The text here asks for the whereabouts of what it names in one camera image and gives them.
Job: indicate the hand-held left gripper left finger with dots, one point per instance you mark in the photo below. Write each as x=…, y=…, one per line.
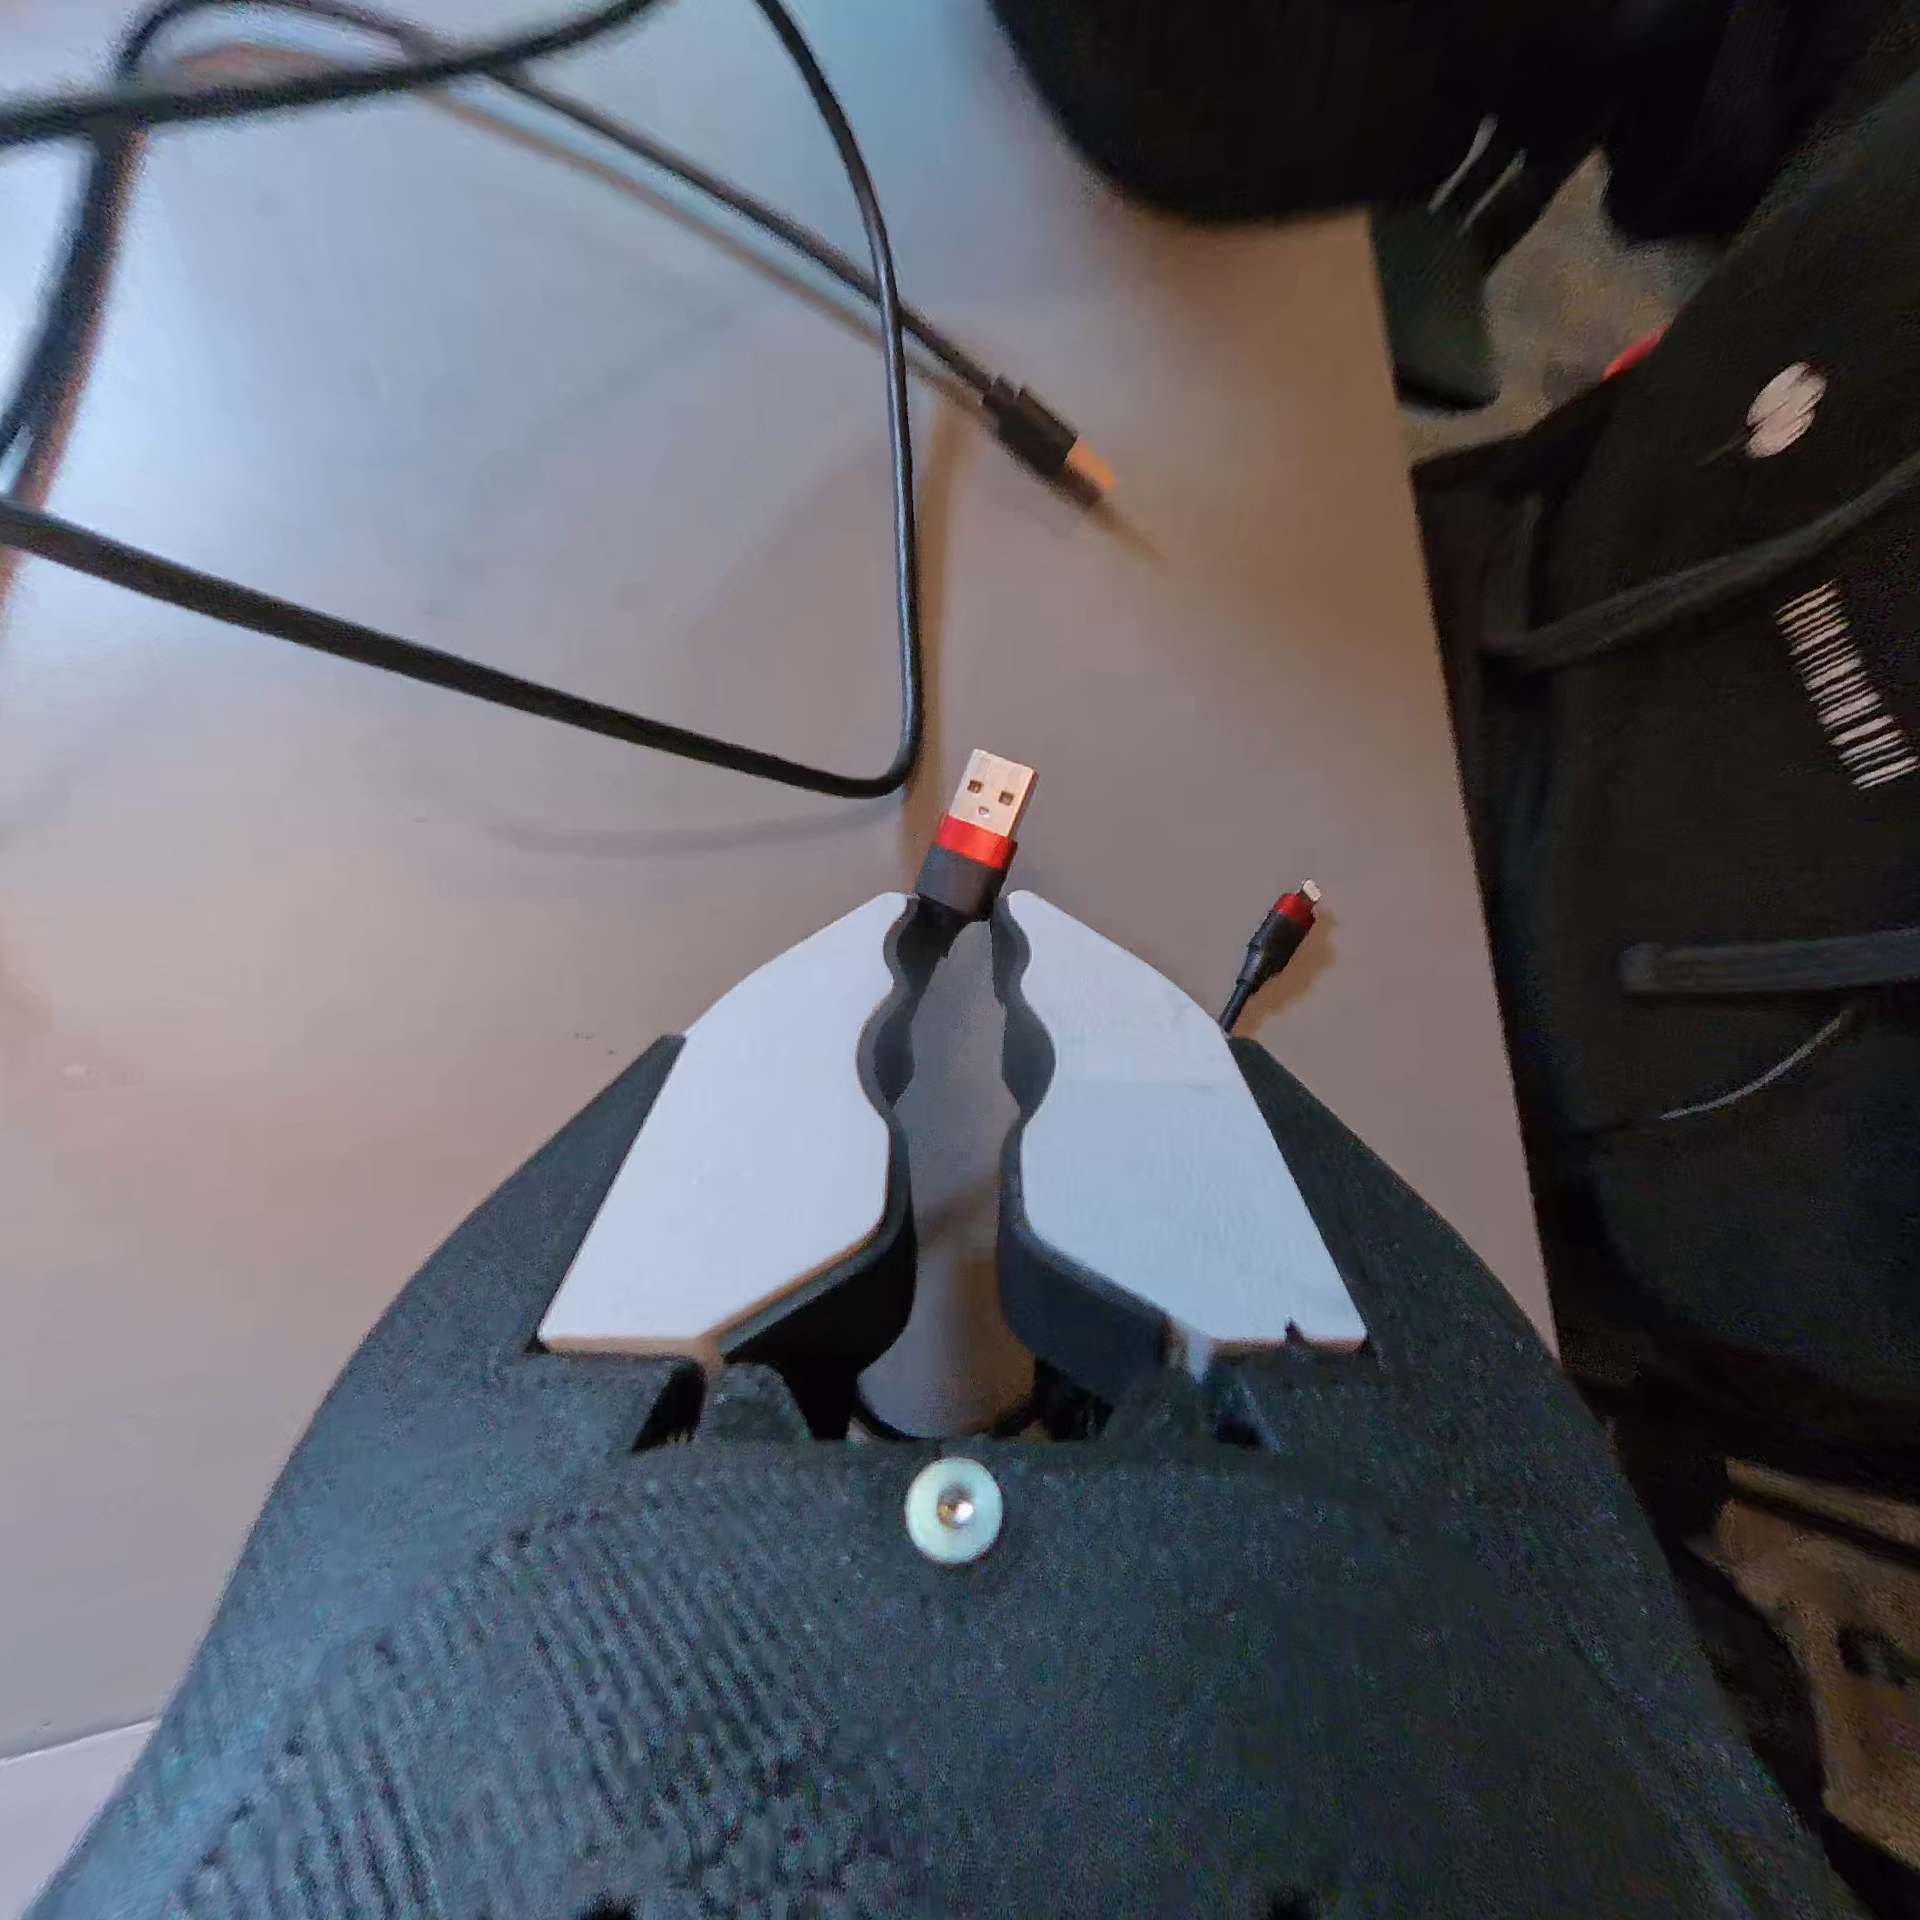
x=734, y=1171

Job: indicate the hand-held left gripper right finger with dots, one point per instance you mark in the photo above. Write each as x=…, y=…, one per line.
x=1185, y=1171

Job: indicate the person's black jacket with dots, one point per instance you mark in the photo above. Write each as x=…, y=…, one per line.
x=1274, y=90

